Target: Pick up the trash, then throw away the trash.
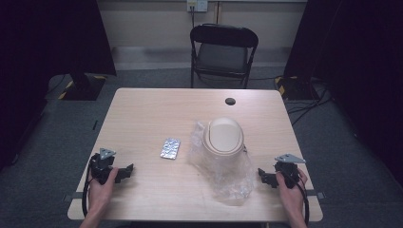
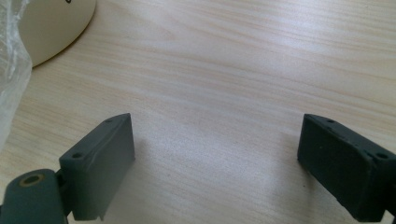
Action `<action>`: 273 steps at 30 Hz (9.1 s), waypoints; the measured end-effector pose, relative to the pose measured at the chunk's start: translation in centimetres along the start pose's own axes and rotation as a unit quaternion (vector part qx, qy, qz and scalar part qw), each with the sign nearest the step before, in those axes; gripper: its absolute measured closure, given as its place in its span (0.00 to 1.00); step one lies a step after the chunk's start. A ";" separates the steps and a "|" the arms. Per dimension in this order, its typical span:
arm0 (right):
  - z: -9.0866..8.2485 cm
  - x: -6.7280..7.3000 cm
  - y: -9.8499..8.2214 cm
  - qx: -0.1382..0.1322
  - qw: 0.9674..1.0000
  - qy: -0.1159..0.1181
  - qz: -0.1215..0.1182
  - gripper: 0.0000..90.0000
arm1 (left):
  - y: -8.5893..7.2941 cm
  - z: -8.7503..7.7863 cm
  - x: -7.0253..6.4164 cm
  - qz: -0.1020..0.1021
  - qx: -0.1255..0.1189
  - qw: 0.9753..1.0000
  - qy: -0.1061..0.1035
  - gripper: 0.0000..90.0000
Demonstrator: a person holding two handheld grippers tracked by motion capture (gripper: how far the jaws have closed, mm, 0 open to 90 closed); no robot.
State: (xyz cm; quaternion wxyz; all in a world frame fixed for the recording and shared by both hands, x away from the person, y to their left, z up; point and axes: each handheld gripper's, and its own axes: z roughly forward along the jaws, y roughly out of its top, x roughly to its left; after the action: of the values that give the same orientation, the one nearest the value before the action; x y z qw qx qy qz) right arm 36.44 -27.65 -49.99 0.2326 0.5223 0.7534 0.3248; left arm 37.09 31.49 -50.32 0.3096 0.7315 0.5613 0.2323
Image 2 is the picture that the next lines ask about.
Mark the cream round plate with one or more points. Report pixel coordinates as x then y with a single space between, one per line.
54 26

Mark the clear plastic bag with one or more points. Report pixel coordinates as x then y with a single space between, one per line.
11 71

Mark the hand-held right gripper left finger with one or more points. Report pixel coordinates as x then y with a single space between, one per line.
99 168

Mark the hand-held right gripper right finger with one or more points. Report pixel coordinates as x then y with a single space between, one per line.
339 165

